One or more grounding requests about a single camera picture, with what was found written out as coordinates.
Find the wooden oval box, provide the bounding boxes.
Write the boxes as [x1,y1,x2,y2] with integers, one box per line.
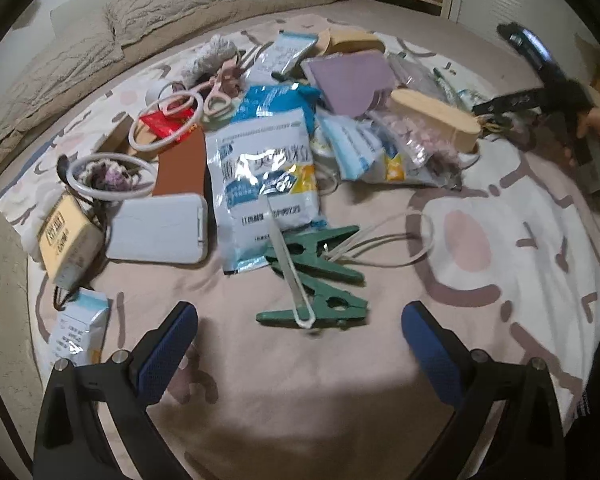
[389,88,482,154]

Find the small white medicine packet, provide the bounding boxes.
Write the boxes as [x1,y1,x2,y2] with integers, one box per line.
[46,289,113,367]

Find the printed blanket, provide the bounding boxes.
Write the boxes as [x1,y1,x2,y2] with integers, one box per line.
[0,17,600,480]

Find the grey fluffy scrunchie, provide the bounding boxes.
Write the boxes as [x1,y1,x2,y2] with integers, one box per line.
[179,34,239,87]

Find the red packet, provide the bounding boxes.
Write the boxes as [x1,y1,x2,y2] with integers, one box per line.
[140,111,192,142]

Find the blue crinkled packet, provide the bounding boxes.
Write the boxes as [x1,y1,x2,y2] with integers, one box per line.
[229,84,322,127]

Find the white tape roll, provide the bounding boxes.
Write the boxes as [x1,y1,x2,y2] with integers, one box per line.
[146,84,177,107]

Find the brown cardboard box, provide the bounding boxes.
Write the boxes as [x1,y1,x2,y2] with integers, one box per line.
[94,119,147,157]

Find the bag of pink pieces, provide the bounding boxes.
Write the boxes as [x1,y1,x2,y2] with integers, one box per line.
[369,109,462,189]

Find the black hair tie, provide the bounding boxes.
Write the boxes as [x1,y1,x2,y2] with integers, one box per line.
[51,282,83,312]

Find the small wooden oval tray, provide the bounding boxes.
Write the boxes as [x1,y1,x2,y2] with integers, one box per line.
[315,29,347,57]

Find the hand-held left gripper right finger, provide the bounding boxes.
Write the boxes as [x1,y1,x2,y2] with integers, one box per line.
[401,301,567,480]

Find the beige bed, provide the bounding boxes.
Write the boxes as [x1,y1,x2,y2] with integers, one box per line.
[0,0,600,480]

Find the large white medicine packet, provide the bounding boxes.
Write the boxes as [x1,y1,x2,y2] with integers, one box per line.
[204,109,327,274]

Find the white cable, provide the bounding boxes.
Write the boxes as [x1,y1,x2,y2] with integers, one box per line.
[324,211,437,267]

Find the green plastic clip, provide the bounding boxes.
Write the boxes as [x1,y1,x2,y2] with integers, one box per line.
[264,224,367,287]
[255,279,371,329]

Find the clear face mask packet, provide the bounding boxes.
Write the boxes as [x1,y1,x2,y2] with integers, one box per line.
[319,114,397,182]

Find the clear plastic tweezers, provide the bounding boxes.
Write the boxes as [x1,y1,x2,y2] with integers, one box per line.
[265,196,317,329]

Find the pink scissors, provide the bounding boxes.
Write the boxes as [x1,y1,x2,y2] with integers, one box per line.
[159,66,242,122]

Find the brown leather card holder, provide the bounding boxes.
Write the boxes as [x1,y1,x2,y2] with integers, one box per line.
[151,124,208,199]

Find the yellow paper box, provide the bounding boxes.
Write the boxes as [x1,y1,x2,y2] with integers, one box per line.
[35,194,106,289]

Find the white ring with beads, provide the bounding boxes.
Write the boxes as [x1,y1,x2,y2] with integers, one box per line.
[64,154,157,202]

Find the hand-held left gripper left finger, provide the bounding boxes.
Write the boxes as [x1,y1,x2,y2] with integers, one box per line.
[32,301,200,480]

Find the white plastic case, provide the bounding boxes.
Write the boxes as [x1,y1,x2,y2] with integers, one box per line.
[105,192,212,265]

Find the beige textured pillow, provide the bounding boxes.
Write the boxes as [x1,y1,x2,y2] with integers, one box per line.
[106,0,299,49]
[0,29,127,159]

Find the pale blue white packet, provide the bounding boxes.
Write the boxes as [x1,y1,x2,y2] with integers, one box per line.
[254,29,322,79]

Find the clear bag green-blue contents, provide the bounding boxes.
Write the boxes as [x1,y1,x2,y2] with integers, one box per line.
[449,86,487,112]

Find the white plastic ring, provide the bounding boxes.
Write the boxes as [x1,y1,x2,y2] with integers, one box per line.
[127,93,204,154]

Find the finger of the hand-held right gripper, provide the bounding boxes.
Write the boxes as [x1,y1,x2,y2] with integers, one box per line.
[471,86,572,117]
[496,22,568,83]

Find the clear plastic pouch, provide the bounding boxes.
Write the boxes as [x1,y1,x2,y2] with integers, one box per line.
[387,54,458,96]

